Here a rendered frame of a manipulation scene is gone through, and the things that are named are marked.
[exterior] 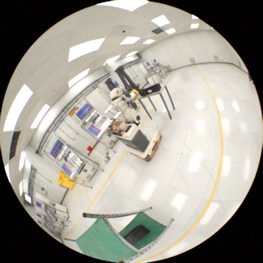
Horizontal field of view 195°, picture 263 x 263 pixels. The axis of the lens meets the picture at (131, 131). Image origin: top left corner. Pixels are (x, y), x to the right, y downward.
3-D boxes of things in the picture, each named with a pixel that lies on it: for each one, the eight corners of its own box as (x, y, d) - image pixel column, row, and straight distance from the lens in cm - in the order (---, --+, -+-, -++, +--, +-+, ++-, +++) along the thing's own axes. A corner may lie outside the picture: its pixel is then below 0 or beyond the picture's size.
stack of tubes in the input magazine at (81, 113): (92, 108, 263) (87, 102, 265) (82, 119, 254) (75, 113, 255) (92, 108, 275) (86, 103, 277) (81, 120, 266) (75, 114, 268)
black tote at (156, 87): (141, 96, 217) (138, 92, 214) (143, 93, 229) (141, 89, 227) (159, 90, 185) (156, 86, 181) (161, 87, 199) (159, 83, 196)
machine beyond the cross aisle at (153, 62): (169, 73, 769) (158, 54, 758) (167, 75, 691) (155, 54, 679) (156, 77, 815) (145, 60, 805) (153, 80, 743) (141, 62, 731)
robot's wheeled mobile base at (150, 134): (149, 162, 159) (144, 158, 138) (130, 153, 199) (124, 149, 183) (163, 135, 179) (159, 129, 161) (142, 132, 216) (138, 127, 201)
